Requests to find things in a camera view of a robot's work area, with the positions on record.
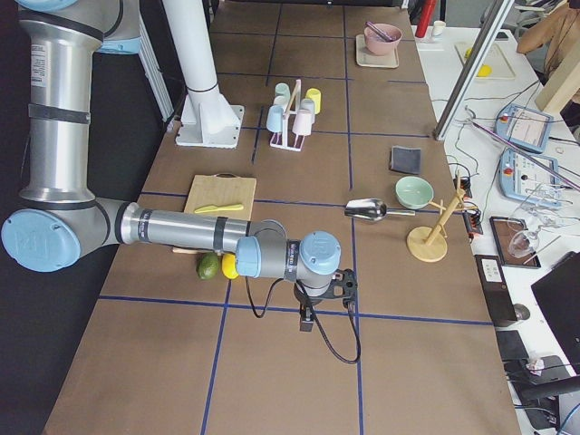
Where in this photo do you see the red cylinder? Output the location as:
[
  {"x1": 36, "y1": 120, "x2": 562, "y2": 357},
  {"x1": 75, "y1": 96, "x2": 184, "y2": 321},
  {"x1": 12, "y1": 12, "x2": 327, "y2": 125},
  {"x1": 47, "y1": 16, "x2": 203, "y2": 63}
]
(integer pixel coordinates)
[{"x1": 415, "y1": 0, "x2": 438, "y2": 39}]

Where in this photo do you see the beige tray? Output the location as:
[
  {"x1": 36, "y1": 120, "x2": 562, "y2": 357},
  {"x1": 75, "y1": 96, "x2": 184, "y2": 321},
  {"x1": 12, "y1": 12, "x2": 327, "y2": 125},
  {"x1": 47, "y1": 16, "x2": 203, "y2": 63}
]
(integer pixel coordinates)
[{"x1": 355, "y1": 34, "x2": 400, "y2": 69}]

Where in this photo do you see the whole lemon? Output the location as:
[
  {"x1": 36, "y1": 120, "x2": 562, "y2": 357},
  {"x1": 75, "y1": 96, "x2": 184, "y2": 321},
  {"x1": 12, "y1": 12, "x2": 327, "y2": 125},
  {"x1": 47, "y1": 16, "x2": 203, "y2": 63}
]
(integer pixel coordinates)
[{"x1": 221, "y1": 253, "x2": 239, "y2": 280}]

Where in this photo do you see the black laptop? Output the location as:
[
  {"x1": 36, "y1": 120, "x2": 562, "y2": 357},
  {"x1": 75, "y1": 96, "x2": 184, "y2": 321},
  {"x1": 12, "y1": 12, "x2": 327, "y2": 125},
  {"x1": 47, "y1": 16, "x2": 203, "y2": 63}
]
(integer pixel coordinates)
[{"x1": 531, "y1": 254, "x2": 579, "y2": 363}]

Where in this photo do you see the mint green cup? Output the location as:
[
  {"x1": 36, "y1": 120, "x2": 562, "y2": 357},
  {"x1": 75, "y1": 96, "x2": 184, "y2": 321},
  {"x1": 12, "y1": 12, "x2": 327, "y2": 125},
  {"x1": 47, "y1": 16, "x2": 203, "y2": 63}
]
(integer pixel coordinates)
[{"x1": 275, "y1": 82, "x2": 291, "y2": 97}]

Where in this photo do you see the blue teach pendant far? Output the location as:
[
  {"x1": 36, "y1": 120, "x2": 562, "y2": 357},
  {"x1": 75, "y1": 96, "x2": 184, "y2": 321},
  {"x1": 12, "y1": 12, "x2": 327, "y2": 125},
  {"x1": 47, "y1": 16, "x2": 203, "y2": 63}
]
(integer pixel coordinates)
[{"x1": 495, "y1": 103, "x2": 554, "y2": 154}]

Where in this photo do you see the yellow fruit on tray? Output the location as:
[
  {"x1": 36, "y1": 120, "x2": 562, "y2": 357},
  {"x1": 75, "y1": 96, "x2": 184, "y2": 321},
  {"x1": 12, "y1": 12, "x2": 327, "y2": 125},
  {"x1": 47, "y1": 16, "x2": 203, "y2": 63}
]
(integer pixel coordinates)
[{"x1": 477, "y1": 64, "x2": 492, "y2": 78}]

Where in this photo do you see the steel tongs handle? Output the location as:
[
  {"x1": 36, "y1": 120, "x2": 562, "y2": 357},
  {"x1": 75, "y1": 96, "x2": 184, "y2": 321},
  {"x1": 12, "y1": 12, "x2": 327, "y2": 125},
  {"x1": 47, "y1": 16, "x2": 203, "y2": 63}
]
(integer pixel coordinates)
[{"x1": 365, "y1": 21, "x2": 394, "y2": 42}]

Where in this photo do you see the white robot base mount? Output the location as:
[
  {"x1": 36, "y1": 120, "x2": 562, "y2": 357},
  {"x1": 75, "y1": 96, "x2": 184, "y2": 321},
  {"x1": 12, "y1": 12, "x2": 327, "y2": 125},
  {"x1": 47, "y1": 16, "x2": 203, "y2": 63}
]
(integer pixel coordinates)
[{"x1": 163, "y1": 0, "x2": 245, "y2": 149}]

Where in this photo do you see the brown framed tablet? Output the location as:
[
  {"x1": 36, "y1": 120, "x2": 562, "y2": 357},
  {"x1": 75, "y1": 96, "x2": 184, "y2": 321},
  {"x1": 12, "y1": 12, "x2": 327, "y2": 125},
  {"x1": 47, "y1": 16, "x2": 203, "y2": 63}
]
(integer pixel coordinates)
[{"x1": 489, "y1": 217, "x2": 541, "y2": 268}]

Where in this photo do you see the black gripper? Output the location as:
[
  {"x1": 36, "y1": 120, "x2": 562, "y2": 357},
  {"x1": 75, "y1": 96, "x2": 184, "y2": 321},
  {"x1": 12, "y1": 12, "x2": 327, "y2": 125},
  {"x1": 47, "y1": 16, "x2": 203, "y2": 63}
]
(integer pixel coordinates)
[{"x1": 324, "y1": 269, "x2": 358, "y2": 304}]

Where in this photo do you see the light blue cup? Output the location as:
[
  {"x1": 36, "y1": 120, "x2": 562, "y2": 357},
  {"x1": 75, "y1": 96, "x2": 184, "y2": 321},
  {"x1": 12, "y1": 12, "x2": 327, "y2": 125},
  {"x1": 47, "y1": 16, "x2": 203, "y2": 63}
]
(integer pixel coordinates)
[{"x1": 266, "y1": 104, "x2": 285, "y2": 133}]

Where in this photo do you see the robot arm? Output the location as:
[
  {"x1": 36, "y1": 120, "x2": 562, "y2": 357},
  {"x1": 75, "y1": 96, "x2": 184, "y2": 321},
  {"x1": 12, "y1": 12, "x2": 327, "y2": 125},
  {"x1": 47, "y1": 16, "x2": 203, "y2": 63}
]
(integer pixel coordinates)
[{"x1": 1, "y1": 4, "x2": 353, "y2": 312}]

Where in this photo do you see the pink bowl with ice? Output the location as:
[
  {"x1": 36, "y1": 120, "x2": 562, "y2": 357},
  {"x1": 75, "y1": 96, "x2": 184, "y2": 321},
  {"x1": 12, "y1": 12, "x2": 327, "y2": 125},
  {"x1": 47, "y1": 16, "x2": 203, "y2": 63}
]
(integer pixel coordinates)
[{"x1": 363, "y1": 23, "x2": 402, "y2": 55}]

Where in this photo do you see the pink cup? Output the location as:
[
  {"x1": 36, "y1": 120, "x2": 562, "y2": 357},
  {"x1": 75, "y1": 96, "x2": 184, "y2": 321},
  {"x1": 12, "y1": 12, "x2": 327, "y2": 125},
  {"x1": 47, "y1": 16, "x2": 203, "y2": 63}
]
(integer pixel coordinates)
[{"x1": 292, "y1": 109, "x2": 313, "y2": 136}]

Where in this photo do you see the steel scoop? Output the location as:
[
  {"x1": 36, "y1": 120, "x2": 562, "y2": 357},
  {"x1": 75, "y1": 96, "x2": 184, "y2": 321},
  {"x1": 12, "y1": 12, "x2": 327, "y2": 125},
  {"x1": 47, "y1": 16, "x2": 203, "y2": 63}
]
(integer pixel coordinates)
[{"x1": 343, "y1": 198, "x2": 416, "y2": 222}]

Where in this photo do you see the wine glass right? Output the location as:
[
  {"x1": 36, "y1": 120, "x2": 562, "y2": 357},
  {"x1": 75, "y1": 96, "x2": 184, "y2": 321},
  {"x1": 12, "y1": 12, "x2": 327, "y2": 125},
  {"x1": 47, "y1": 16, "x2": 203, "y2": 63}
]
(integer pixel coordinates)
[{"x1": 508, "y1": 211, "x2": 560, "y2": 265}]

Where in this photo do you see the avocado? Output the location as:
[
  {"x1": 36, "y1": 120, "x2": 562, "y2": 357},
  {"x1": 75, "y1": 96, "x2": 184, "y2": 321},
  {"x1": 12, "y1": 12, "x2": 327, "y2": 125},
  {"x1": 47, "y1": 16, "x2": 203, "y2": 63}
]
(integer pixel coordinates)
[{"x1": 197, "y1": 252, "x2": 220, "y2": 280}]

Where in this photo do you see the blue teach pendant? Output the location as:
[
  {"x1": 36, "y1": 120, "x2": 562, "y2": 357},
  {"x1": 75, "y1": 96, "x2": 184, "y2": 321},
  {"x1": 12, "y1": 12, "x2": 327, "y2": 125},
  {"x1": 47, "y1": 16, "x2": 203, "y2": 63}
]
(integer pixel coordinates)
[
  {"x1": 495, "y1": 103, "x2": 554, "y2": 154},
  {"x1": 498, "y1": 149, "x2": 563, "y2": 208}
]

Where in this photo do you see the white paper cup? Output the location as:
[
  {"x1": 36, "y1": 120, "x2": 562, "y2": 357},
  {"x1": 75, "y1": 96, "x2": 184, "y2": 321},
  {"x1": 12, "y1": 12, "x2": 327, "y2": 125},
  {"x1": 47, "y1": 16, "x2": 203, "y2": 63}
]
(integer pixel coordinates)
[{"x1": 430, "y1": 20, "x2": 446, "y2": 40}]

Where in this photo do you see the person at desk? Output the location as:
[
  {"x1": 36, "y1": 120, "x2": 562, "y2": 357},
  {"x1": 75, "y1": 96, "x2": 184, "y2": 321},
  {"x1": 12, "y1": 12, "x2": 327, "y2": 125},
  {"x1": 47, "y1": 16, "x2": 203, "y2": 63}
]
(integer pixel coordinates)
[{"x1": 517, "y1": 1, "x2": 579, "y2": 84}]

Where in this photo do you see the aluminium frame post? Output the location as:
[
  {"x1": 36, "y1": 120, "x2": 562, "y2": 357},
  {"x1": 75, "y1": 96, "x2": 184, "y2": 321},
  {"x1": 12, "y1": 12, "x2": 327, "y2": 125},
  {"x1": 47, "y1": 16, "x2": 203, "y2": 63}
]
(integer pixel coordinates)
[{"x1": 433, "y1": 0, "x2": 515, "y2": 141}]

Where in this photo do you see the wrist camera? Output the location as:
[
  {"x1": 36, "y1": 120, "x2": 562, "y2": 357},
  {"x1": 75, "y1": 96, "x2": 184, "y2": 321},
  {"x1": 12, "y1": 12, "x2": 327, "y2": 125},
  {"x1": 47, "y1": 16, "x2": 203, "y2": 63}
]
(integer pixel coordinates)
[{"x1": 299, "y1": 305, "x2": 314, "y2": 332}]

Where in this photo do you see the grey cup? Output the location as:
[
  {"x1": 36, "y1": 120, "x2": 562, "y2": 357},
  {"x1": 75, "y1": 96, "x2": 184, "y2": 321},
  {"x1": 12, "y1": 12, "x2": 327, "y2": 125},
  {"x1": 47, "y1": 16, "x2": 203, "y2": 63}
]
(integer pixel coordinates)
[{"x1": 300, "y1": 98, "x2": 315, "y2": 116}]

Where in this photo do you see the wooden mug tree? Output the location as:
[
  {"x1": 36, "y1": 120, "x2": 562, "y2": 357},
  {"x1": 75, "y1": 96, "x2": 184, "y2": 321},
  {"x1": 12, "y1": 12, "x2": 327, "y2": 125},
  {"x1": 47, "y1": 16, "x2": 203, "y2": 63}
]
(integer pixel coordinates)
[{"x1": 406, "y1": 176, "x2": 472, "y2": 263}]

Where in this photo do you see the grey folded cloth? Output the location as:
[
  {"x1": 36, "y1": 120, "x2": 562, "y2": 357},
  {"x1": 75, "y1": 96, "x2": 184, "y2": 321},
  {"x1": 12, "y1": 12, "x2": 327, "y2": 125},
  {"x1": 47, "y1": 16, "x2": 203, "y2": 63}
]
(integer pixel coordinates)
[{"x1": 389, "y1": 146, "x2": 421, "y2": 175}]

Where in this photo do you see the blue teach pendant near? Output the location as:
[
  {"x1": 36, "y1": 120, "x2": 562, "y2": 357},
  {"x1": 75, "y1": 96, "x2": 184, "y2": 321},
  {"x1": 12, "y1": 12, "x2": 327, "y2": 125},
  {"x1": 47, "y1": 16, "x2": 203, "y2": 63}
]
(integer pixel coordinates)
[{"x1": 498, "y1": 149, "x2": 563, "y2": 208}]

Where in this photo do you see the white wire cup rack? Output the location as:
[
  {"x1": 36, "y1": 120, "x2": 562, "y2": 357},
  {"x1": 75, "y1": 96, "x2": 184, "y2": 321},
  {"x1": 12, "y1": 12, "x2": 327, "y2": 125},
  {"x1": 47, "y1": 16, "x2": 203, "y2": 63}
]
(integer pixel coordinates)
[{"x1": 268, "y1": 79, "x2": 302, "y2": 150}]

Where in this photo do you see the mint green bowl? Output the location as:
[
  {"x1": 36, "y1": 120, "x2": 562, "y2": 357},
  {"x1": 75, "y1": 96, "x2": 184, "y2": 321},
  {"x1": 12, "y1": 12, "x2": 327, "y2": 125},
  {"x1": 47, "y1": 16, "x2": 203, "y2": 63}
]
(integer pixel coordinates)
[{"x1": 395, "y1": 176, "x2": 434, "y2": 210}]

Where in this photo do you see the wooden cutting board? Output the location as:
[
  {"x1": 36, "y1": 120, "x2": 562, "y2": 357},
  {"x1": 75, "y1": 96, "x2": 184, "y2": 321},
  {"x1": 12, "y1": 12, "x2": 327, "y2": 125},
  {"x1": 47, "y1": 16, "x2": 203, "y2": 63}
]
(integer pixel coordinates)
[{"x1": 171, "y1": 173, "x2": 258, "y2": 255}]

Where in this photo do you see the yellow cup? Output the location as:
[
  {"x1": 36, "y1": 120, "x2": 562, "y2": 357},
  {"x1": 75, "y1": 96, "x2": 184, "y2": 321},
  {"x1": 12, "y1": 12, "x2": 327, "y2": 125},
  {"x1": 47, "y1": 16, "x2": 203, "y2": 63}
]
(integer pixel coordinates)
[{"x1": 305, "y1": 88, "x2": 322, "y2": 114}]

